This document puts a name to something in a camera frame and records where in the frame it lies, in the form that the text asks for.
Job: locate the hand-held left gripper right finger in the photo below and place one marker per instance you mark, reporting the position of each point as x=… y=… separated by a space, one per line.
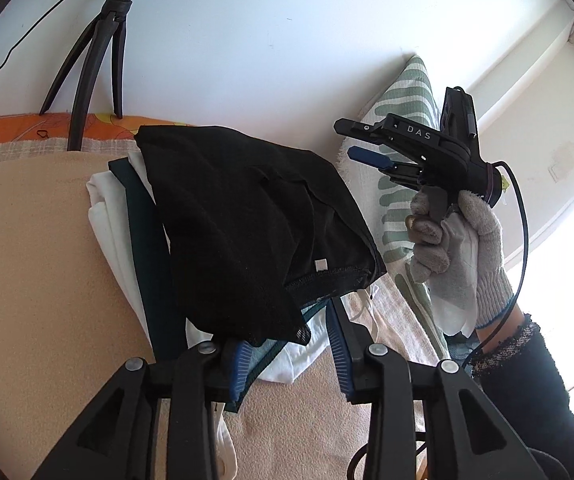
x=339 y=355

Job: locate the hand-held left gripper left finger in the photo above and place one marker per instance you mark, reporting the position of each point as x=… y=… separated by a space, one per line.
x=239 y=365

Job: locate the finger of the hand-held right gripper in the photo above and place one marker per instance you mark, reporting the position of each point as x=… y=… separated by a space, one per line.
x=357 y=127
x=367 y=155

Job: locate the black mesh top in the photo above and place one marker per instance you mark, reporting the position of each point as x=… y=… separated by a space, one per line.
x=247 y=210

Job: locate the person's right forearm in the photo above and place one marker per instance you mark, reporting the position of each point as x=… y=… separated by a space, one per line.
x=527 y=390

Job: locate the person's right hand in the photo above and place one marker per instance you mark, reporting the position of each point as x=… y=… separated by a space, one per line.
x=489 y=250

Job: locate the cream folded garment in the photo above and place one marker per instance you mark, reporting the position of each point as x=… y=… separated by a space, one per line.
x=292 y=365

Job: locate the green and white pillow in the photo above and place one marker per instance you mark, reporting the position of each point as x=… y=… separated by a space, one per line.
x=407 y=90

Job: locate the dark green folded garment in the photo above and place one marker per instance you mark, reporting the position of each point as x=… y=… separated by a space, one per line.
x=152 y=270

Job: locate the white folded garment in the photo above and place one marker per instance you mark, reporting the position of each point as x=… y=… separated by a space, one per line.
x=112 y=230

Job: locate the beige blanket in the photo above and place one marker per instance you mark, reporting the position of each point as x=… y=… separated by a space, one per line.
x=32 y=260

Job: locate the black mini tripod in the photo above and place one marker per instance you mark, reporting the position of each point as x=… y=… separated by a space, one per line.
x=89 y=60

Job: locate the beige plaid cloth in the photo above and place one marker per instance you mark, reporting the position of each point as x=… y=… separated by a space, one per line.
x=17 y=152

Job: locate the orange floral bed sheet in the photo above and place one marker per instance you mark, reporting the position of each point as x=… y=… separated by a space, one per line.
x=7 y=127

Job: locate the white window frame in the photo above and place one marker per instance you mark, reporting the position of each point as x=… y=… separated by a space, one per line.
x=532 y=60

